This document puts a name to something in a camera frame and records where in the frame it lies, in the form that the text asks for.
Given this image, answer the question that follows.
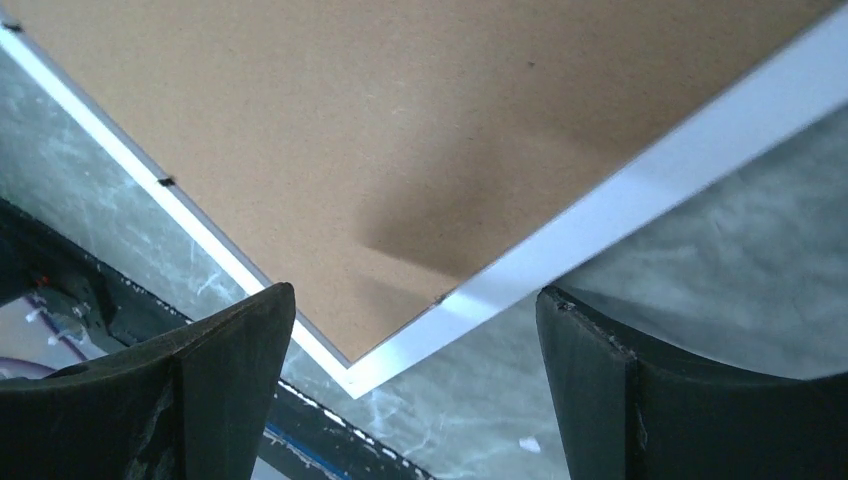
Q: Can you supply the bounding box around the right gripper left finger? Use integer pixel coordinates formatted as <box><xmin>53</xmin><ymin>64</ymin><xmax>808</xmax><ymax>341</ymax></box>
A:
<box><xmin>1</xmin><ymin>283</ymin><xmax>295</xmax><ymax>479</ymax></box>

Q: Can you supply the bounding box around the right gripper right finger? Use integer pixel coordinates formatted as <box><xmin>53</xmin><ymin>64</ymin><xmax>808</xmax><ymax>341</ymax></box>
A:
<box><xmin>536</xmin><ymin>286</ymin><xmax>847</xmax><ymax>479</ymax></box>

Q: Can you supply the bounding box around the brown backing board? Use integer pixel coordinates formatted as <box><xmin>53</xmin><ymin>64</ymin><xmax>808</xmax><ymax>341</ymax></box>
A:
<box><xmin>4</xmin><ymin>1</ymin><xmax>834</xmax><ymax>360</ymax></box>

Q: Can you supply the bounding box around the white picture frame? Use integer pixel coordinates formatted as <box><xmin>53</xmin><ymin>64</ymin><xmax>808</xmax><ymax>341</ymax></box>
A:
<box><xmin>0</xmin><ymin>5</ymin><xmax>848</xmax><ymax>400</ymax></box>

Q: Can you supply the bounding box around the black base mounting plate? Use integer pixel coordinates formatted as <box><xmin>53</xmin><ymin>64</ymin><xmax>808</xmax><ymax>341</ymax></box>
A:
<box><xmin>1</xmin><ymin>203</ymin><xmax>427</xmax><ymax>479</ymax></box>

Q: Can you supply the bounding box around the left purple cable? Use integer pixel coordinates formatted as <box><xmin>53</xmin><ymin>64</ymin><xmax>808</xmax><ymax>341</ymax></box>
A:
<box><xmin>0</xmin><ymin>294</ymin><xmax>90</xmax><ymax>380</ymax></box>

